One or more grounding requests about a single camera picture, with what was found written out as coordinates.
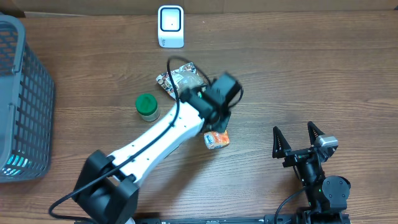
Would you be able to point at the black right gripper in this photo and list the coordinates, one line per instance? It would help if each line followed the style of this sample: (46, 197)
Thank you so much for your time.
(282, 145)

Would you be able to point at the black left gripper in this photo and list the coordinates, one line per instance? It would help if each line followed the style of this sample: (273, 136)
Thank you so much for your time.
(222, 127)

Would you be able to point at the orange snack pack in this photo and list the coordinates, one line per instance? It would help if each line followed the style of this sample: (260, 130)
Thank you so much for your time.
(216, 140)

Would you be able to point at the beige brown snack pouch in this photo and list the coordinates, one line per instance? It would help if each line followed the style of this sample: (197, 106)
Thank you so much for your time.
(184, 77)

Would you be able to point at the green lid jar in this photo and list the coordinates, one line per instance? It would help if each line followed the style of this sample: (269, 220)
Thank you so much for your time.
(147, 107)

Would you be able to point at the teal snack packet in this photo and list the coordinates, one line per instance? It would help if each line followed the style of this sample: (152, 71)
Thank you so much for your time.
(14, 165)

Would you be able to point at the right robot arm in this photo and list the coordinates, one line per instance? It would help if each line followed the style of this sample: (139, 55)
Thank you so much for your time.
(327, 196)

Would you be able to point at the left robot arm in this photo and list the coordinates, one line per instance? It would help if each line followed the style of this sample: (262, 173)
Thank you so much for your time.
(108, 186)

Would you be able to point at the grey plastic mesh basket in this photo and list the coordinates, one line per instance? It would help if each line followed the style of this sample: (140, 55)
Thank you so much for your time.
(27, 104)

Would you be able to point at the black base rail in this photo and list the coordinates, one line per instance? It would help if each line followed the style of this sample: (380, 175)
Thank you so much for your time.
(267, 219)

